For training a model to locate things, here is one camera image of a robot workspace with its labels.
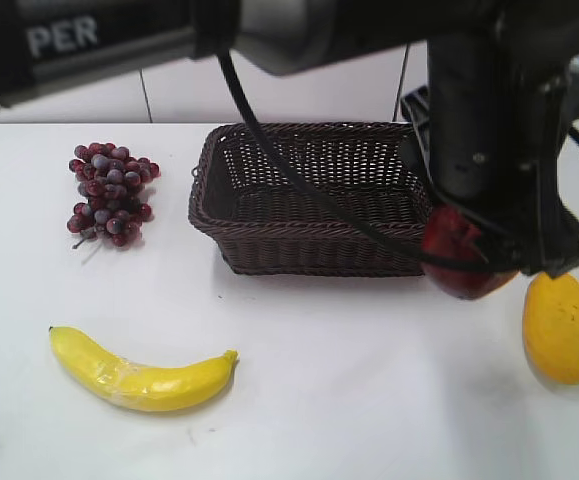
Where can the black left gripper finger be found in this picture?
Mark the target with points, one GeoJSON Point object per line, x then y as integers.
{"type": "Point", "coordinates": [462, 246]}

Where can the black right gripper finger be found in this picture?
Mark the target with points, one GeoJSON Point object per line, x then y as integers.
{"type": "Point", "coordinates": [551, 245]}

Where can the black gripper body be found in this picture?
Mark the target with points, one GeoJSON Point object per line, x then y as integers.
{"type": "Point", "coordinates": [495, 125]}

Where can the red apple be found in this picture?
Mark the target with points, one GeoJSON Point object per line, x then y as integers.
{"type": "Point", "coordinates": [464, 287]}

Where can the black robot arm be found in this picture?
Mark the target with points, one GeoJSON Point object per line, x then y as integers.
{"type": "Point", "coordinates": [50, 46]}

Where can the dark brown wicker basket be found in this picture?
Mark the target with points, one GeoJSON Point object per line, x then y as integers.
{"type": "Point", "coordinates": [264, 225]}

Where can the orange yellow mango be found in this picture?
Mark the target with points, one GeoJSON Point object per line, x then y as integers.
{"type": "Point", "coordinates": [550, 327]}

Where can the red grape bunch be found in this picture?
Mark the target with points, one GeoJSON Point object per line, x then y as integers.
{"type": "Point", "coordinates": [111, 183]}

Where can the yellow banana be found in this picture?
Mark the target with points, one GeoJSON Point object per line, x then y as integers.
{"type": "Point", "coordinates": [139, 387]}

